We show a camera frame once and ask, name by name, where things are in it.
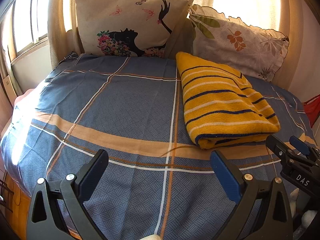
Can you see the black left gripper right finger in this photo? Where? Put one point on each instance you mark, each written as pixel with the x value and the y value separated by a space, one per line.
pixel 273 220

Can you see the white leaf print pillow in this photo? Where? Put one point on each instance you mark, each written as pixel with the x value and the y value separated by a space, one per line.
pixel 254 51

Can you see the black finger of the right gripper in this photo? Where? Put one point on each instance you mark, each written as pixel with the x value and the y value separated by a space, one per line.
pixel 311 153
pixel 281 150

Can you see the window with frame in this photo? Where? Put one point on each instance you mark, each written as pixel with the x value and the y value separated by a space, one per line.
pixel 25 25

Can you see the red cloth at bedside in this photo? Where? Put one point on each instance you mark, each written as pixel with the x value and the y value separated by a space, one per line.
pixel 312 109

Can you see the white gloved hand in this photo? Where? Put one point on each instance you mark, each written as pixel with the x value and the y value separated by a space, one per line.
pixel 300 204

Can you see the pink mattress edge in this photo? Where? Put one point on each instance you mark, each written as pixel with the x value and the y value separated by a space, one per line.
pixel 18 99

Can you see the cream pillow with woman silhouette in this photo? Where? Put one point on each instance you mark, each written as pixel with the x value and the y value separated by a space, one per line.
pixel 128 27

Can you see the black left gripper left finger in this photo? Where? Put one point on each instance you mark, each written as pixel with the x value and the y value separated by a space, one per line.
pixel 45 219

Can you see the blue plaid bed sheet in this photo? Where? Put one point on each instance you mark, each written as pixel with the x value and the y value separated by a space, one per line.
pixel 158 183

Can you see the yellow striped knit sweater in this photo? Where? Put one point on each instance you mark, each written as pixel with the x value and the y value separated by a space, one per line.
pixel 221 107

